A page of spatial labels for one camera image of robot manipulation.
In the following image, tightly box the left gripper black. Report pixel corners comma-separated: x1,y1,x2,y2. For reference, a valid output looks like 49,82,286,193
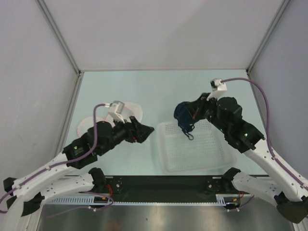
99,114,154,155

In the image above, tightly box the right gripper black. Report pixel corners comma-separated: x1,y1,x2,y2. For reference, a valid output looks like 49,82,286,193
184,92,228,133

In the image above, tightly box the dark blue lace bra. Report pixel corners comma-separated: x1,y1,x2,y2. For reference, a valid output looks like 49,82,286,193
173,102,195,141

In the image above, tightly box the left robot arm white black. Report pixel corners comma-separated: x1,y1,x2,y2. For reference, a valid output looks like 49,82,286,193
3,116,154,216

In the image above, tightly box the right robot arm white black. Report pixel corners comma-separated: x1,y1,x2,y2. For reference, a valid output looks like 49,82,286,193
174,93,308,224

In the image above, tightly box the white perforated plastic tray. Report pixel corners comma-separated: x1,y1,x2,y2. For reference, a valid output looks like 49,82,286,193
155,120,237,174

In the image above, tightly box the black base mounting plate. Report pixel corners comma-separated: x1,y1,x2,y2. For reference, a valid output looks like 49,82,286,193
92,175,243,201

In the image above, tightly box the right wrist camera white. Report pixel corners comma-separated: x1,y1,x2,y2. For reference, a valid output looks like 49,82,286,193
206,78,227,101

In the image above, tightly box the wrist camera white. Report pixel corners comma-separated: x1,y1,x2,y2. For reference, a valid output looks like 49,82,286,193
108,101,125,123
206,78,227,101

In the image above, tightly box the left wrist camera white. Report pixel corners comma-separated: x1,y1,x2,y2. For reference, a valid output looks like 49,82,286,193
108,101,125,123

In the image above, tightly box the white slotted cable duct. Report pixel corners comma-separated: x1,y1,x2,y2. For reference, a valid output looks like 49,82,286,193
46,195,240,206

